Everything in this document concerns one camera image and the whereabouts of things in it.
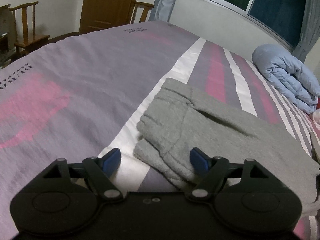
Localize aluminium frame window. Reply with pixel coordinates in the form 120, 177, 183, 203
179, 0, 308, 51

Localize striped pink grey bed sheet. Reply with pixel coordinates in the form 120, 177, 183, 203
1, 22, 319, 239

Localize wooden chair by door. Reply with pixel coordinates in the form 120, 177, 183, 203
130, 0, 155, 25

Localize wooden chair at left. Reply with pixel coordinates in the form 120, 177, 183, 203
9, 1, 50, 58

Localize folded white pink blanket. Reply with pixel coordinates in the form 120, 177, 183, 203
310, 109, 320, 130

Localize folded light blue duvet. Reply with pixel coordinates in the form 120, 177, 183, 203
252, 44, 319, 114

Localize brown wooden door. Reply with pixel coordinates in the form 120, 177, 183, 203
79, 0, 135, 34

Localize grey curtain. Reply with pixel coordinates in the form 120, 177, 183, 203
292, 0, 320, 63
149, 0, 176, 22

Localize grey fleece pants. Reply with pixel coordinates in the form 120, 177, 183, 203
133, 78, 319, 216

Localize grey right curtain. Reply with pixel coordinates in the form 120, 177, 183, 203
292, 0, 320, 63

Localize grey left curtain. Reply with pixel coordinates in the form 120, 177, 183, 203
149, 0, 176, 22

